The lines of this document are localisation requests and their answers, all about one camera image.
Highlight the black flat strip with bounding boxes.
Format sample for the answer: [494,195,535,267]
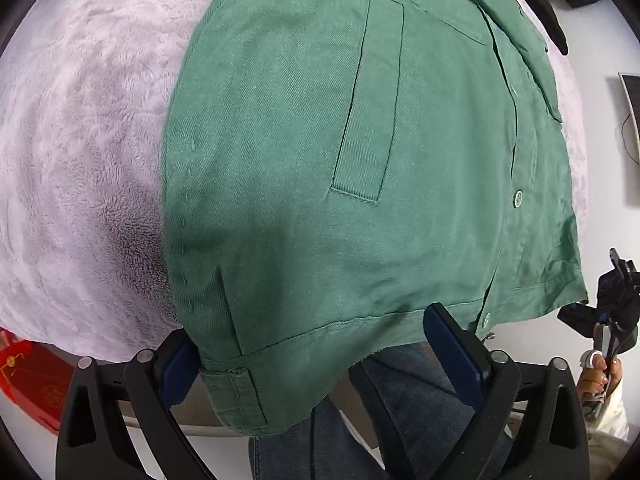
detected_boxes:
[517,0,570,57]

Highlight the purple fleece blanket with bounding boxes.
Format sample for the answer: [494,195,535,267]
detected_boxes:
[0,0,588,365]

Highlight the red box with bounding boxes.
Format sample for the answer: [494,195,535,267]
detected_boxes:
[0,327,77,437]

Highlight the person's blue jeans legs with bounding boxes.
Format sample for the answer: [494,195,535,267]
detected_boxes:
[248,342,517,480]

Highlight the black cable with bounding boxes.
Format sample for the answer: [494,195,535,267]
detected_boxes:
[621,114,640,167]

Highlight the green work jacket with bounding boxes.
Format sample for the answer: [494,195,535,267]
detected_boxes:
[160,0,592,437]

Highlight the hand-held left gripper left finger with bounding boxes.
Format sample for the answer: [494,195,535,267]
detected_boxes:
[55,330,217,480]

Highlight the person's right forearm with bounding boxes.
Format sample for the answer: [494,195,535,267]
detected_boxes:
[582,385,633,445]

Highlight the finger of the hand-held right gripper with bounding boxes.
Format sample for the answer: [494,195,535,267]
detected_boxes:
[608,248,632,282]
[557,301,603,339]

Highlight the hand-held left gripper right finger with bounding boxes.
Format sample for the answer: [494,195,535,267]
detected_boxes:
[422,302,590,480]

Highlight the person's right hand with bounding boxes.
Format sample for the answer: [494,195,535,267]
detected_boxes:
[579,349,624,402]

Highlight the dark flat screen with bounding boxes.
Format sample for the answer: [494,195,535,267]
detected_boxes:
[618,72,640,163]

